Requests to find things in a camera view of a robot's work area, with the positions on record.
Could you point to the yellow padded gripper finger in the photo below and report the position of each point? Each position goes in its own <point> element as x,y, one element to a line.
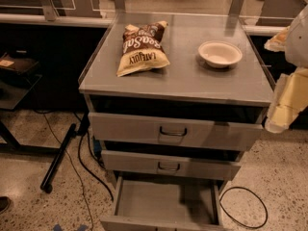
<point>289,100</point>
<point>277,43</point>

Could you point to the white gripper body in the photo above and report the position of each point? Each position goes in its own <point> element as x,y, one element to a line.
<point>298,43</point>

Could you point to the grey bottom drawer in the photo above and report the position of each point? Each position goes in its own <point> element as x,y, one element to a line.
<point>164,203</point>

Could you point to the grey drawer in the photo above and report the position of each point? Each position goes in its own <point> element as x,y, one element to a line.
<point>174,131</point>
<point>164,203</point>
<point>169,165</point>

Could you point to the grey top drawer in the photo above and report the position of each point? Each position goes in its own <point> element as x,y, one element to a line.
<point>174,131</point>

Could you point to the grey metal drawer cabinet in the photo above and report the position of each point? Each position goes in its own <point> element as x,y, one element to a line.
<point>187,88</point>

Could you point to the grey middle drawer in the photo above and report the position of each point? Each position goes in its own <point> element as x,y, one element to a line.
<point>169,165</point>

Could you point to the white paper bowl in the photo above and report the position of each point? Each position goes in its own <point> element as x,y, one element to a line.
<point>219,54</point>

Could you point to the brown yellow chip bag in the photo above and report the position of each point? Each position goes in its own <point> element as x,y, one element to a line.
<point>142,49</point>

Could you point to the black table leg with wheel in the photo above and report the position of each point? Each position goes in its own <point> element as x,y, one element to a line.
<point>46,184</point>

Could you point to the dark side table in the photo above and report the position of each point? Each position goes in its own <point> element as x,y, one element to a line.
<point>11,96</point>

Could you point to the dark shoe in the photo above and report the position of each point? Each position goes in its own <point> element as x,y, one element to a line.
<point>4,203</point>

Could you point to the white horizontal rail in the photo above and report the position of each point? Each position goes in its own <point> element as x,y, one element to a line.
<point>68,21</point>

